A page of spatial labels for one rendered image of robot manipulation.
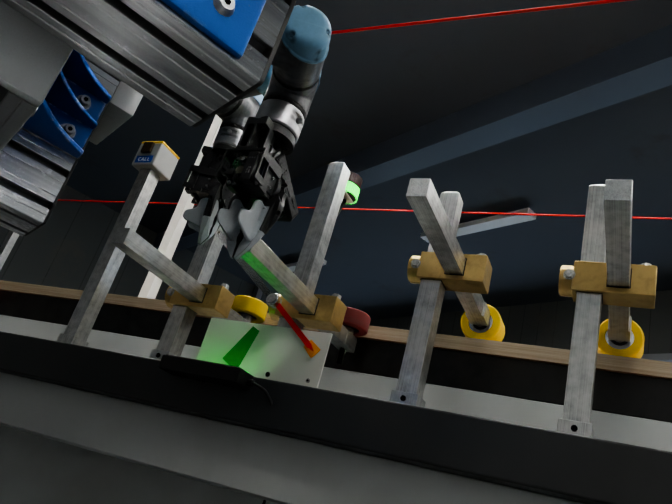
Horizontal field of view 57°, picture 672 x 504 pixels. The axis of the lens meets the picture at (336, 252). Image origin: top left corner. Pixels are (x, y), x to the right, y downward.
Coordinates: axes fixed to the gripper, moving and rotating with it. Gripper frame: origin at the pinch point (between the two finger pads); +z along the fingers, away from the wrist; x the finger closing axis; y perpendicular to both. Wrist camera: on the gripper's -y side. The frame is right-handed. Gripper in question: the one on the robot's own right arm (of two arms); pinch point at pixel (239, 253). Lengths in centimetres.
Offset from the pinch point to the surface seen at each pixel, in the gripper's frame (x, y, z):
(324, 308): 3.1, -24.0, -2.3
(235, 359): -11.6, -24.2, 9.3
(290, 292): 1.2, -14.8, -0.8
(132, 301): -63, -46, -7
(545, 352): 38, -46, -7
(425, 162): -98, -292, -234
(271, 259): 1.4, -6.2, -2.4
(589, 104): 19, -235, -233
